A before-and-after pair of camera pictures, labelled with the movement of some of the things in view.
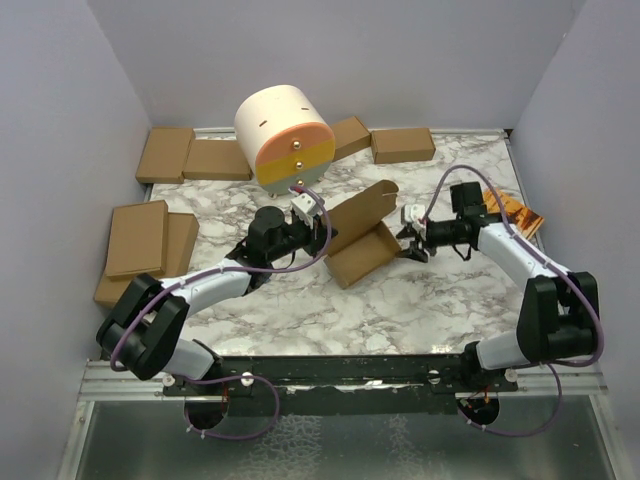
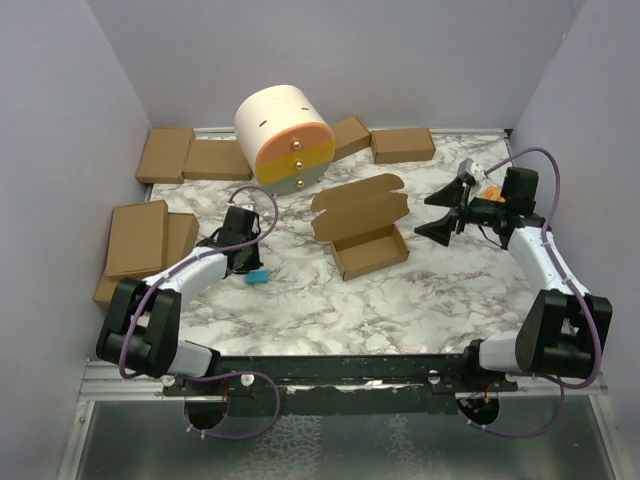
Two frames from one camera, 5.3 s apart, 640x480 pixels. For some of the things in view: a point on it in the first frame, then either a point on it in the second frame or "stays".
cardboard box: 182,230 stays
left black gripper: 319,235 -> 254,263
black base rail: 343,385 stays
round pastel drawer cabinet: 285,137 stays
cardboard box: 138,240 stays
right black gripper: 415,252 -> 439,230
